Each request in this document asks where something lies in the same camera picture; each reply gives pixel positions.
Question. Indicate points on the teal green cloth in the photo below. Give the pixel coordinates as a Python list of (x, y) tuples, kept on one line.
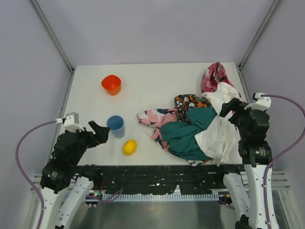
[(180, 135)]

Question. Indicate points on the black orange grey patterned cloth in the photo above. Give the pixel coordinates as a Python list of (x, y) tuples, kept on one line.
[(185, 102)]

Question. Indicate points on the orange plastic cup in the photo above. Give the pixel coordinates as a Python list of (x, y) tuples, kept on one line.
[(112, 84)]

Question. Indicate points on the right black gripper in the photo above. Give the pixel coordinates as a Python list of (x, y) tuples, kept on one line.
[(237, 112)]

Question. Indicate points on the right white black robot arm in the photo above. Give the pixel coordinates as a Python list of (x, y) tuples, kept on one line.
[(253, 205)]

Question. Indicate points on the left aluminium frame post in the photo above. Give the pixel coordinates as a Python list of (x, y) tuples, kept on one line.
[(49, 30)]

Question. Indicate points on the white slotted cable duct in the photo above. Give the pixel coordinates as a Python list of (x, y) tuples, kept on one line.
[(176, 196)]

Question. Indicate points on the aluminium frame post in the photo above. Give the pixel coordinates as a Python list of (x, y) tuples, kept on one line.
[(49, 30), (272, 10)]

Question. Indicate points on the right aluminium frame post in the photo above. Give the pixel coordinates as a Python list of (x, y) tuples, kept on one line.
[(272, 10)]

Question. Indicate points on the pink navy white patterned cloth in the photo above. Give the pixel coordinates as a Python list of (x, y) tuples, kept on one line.
[(152, 120)]

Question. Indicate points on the blue plastic cup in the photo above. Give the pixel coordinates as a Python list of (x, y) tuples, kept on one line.
[(116, 125)]

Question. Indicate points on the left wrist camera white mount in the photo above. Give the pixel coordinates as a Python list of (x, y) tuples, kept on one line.
[(71, 122)]

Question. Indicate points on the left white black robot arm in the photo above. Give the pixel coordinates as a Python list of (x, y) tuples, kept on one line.
[(60, 207)]

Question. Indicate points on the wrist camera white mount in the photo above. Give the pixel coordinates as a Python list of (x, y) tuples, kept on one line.
[(261, 102), (71, 122)]

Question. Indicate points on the yellow lemon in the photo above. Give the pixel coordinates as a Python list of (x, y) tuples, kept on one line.
[(129, 147)]

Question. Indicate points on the black paint-speckled front rail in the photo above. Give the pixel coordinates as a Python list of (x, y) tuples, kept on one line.
[(156, 180)]

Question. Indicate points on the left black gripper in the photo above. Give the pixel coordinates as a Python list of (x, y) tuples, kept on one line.
[(90, 137)]

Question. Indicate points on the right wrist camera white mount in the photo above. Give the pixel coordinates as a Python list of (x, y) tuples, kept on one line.
[(261, 102)]

